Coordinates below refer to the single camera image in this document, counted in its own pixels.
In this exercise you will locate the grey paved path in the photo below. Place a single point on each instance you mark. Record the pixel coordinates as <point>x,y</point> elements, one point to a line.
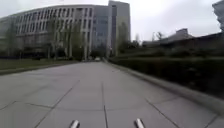
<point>96,93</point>

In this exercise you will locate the row of trees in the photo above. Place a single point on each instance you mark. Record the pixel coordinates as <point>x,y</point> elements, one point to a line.
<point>66,43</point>

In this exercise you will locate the large grey building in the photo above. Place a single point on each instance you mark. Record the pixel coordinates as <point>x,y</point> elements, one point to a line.
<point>66,26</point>

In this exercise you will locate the robot's own part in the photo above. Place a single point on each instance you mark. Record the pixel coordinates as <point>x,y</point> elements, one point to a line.
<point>74,124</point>
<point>139,123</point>

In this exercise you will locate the low grey building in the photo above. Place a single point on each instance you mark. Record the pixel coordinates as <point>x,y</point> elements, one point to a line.
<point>176,36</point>

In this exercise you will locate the dark green hedge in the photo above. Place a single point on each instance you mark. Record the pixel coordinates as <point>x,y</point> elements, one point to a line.
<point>186,71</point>

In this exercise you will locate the grey stone kerb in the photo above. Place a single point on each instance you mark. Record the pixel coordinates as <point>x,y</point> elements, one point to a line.
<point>186,91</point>

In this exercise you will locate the grass strip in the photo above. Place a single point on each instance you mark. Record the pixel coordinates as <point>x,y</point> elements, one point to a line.
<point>26,64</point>

